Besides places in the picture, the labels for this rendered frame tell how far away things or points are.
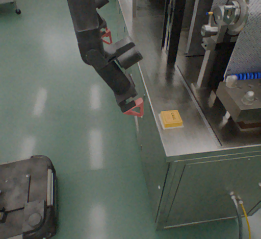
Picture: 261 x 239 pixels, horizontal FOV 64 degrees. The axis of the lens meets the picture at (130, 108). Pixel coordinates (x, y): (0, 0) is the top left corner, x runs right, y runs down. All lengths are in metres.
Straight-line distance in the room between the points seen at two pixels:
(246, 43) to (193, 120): 0.34
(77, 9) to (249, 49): 0.65
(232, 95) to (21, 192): 1.29
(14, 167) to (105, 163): 0.66
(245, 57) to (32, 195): 1.36
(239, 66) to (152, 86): 0.37
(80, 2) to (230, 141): 0.67
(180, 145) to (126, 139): 1.19
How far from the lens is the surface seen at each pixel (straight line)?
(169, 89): 1.00
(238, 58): 0.91
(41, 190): 1.51
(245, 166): 1.00
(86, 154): 1.86
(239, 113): 0.80
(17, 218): 1.49
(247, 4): 0.83
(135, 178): 1.71
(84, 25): 0.49
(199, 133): 0.83
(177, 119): 0.83
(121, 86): 0.59
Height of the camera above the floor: 1.51
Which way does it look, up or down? 43 degrees down
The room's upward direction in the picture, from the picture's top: straight up
